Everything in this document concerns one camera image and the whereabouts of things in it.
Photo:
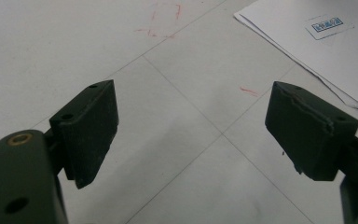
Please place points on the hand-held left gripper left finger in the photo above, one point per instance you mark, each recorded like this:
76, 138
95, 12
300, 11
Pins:
88, 133

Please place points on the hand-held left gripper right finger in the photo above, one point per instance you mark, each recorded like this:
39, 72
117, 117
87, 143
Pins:
307, 133

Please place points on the white paper sheet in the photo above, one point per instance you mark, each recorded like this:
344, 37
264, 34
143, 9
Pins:
332, 53

